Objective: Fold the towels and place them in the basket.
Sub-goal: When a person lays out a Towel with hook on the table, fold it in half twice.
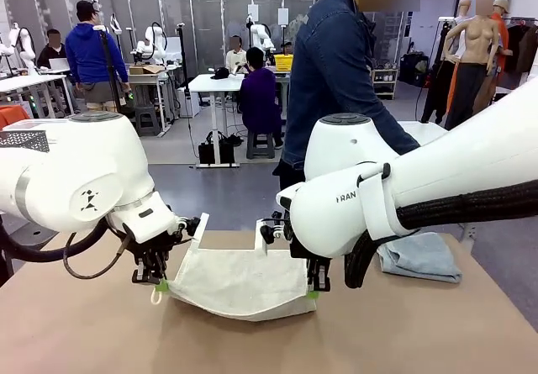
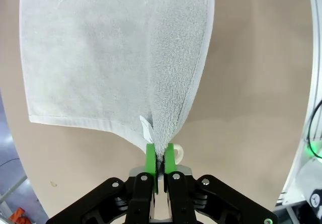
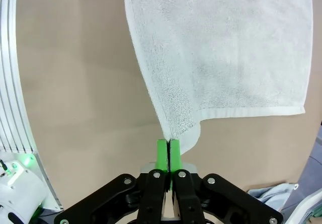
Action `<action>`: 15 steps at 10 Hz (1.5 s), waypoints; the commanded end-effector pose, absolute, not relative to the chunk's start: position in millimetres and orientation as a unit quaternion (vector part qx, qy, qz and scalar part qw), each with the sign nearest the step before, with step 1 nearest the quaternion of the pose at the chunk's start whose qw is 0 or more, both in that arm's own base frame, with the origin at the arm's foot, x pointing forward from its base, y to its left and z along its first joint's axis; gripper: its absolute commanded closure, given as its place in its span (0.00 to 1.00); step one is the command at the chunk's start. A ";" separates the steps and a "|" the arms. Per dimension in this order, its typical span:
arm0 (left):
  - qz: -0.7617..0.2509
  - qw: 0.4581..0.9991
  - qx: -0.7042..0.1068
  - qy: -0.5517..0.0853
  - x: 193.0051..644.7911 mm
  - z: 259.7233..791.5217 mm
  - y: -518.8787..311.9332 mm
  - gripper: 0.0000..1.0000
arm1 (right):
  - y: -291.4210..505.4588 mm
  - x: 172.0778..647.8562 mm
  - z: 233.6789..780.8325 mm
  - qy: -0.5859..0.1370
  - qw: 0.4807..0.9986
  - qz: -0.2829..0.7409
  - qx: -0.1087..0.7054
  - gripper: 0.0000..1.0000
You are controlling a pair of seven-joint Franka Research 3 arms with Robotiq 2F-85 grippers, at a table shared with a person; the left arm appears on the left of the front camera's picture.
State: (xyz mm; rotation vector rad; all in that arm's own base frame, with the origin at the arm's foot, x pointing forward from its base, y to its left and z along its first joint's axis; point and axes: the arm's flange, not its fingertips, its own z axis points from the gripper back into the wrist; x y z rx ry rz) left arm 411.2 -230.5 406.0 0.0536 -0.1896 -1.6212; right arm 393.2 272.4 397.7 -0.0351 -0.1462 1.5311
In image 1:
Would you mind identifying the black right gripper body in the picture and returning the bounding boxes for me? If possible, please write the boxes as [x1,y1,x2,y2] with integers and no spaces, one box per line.
[288,233,333,262]

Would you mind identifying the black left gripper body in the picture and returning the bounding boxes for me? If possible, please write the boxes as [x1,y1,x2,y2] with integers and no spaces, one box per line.
[106,213,178,262]

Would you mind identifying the white terry towel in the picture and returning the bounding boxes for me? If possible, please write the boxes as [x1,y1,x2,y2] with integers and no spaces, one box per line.
[150,246,319,323]

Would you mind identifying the light blue terry towel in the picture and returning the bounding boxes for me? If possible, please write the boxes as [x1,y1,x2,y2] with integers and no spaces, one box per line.
[376,231,464,284]

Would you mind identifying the person's right denim forearm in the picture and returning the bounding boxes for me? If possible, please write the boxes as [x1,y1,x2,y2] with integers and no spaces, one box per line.
[372,108,422,155]

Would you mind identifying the grey perforated plastic basket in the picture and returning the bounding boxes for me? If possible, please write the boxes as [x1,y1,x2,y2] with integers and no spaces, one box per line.
[0,129,50,154]

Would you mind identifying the black round stool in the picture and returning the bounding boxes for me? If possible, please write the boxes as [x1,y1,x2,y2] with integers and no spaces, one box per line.
[8,227,61,266]

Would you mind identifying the black bag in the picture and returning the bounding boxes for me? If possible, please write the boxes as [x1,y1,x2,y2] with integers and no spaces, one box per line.
[198,131,235,166]

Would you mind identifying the grey plastic step stool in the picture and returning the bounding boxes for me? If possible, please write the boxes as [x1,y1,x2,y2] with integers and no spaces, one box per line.
[134,104,162,137]
[245,130,277,161]

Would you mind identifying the white computer case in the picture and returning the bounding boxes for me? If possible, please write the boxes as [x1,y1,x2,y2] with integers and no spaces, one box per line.
[176,87,201,119]

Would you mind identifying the person in purple hoodie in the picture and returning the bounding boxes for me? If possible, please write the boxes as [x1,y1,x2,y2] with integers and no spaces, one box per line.
[238,46,284,149]

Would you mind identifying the large white table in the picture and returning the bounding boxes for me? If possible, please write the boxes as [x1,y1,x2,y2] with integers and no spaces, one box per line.
[397,120,449,142]

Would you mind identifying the white standing desk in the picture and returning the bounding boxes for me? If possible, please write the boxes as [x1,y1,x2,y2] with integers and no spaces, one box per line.
[187,73,250,169]

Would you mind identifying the flat cardboard box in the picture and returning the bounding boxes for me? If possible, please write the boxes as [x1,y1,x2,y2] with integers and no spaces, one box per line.
[128,65,166,76]

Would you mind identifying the person in denim jacket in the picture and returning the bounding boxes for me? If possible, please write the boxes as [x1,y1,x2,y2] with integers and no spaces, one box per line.
[272,0,422,191]

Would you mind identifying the black tripod pole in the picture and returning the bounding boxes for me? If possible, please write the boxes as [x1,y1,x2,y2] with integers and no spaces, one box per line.
[95,24,129,117]

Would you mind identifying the wooden shoe rack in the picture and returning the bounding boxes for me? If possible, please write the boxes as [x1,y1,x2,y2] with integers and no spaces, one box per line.
[372,67,399,101]

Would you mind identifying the person in blue hoodie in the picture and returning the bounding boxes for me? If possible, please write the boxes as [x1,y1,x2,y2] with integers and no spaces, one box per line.
[65,0,132,113]

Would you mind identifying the seated person in white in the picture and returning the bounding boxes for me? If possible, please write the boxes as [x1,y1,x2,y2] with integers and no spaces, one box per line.
[225,35,248,73]

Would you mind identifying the long white work table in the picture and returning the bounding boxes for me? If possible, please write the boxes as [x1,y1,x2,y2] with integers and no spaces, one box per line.
[0,73,81,117]

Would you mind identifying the seated person in black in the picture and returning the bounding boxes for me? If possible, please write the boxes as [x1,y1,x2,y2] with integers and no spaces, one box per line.
[36,28,71,71]

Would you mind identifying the white mannequin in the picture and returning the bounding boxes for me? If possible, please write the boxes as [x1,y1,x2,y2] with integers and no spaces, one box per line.
[419,0,473,124]

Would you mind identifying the beige mannequin with black trousers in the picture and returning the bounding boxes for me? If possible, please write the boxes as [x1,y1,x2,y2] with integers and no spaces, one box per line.
[443,0,504,132]

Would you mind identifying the mannequin in orange clothes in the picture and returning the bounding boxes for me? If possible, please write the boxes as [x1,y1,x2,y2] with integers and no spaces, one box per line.
[487,0,514,76]

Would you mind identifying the rack of dark clothes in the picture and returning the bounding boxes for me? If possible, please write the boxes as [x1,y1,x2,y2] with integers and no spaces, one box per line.
[502,16,538,75]

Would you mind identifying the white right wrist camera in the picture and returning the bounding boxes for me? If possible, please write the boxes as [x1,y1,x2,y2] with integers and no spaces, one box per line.
[253,211,293,254]

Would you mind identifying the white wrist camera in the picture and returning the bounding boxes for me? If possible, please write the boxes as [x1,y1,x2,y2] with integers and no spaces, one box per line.
[253,211,293,254]
[171,212,210,252]

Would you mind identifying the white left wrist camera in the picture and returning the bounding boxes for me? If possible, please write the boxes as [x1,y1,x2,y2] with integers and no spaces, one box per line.
[171,212,210,252]

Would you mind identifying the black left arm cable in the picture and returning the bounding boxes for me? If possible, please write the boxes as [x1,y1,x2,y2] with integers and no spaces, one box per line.
[0,217,132,281]

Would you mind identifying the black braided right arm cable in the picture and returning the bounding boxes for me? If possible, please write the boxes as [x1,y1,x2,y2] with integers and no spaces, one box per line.
[343,178,538,290]

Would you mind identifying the white metal frame table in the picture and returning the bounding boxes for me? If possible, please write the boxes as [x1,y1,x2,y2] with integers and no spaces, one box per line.
[71,67,182,138]

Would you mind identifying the black camera stand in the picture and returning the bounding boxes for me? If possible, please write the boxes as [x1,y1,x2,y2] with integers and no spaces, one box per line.
[175,23,193,119]

